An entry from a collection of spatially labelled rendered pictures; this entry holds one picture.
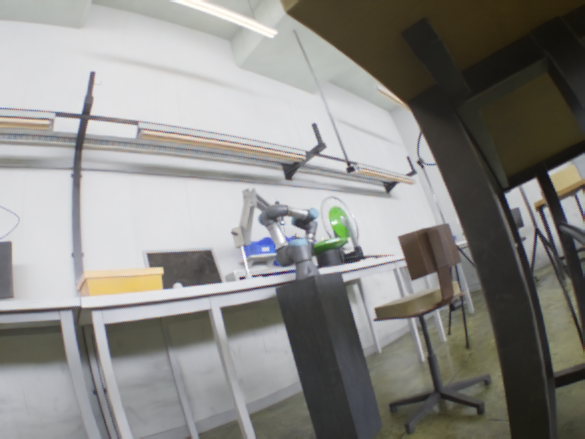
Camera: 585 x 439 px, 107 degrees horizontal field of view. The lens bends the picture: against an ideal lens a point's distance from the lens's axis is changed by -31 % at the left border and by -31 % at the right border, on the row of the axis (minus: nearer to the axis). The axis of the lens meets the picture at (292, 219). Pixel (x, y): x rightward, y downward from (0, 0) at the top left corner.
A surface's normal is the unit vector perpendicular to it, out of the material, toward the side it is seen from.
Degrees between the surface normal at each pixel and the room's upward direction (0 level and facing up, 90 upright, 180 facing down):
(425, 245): 90
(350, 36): 180
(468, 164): 90
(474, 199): 90
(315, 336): 90
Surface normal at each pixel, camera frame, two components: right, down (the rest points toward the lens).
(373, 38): 0.25, 0.93
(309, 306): -0.62, -0.06
